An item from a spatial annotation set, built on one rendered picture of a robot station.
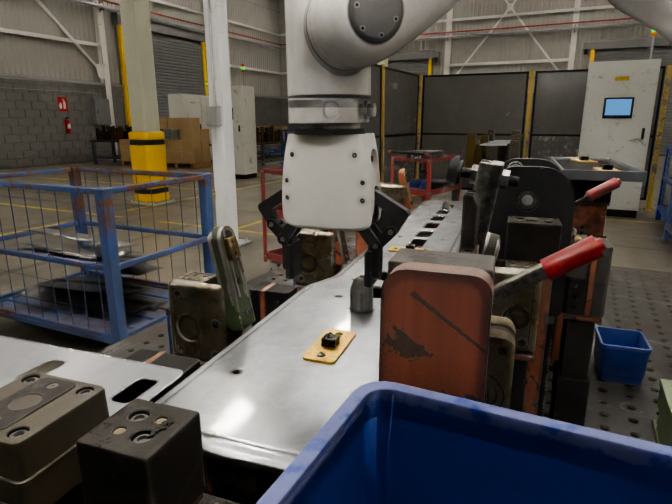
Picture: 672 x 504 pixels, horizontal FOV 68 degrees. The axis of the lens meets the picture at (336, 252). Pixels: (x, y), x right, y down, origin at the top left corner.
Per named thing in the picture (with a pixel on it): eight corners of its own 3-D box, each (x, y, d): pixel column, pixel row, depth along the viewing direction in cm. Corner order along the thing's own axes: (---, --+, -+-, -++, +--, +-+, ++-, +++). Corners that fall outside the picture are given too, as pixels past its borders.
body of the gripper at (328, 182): (387, 118, 53) (385, 222, 56) (298, 119, 56) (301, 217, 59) (367, 119, 46) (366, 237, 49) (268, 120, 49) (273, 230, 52)
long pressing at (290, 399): (416, 201, 169) (416, 197, 169) (485, 205, 162) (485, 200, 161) (119, 435, 43) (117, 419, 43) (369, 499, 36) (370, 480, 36)
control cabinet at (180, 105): (188, 166, 1446) (181, 76, 1384) (173, 165, 1466) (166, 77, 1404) (220, 162, 1589) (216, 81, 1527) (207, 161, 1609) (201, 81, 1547)
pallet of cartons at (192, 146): (211, 166, 1441) (208, 117, 1406) (194, 168, 1369) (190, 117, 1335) (178, 164, 1485) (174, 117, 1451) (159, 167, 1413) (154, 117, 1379)
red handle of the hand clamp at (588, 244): (447, 298, 54) (594, 228, 47) (458, 315, 54) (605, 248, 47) (442, 312, 50) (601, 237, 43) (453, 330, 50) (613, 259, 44)
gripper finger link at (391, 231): (401, 222, 53) (400, 282, 55) (372, 220, 54) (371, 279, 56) (394, 228, 50) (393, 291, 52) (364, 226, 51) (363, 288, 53)
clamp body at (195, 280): (203, 464, 83) (187, 264, 74) (266, 481, 79) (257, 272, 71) (168, 502, 75) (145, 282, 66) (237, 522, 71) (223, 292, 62)
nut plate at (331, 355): (327, 330, 62) (327, 321, 62) (356, 334, 61) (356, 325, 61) (300, 359, 54) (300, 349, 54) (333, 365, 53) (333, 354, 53)
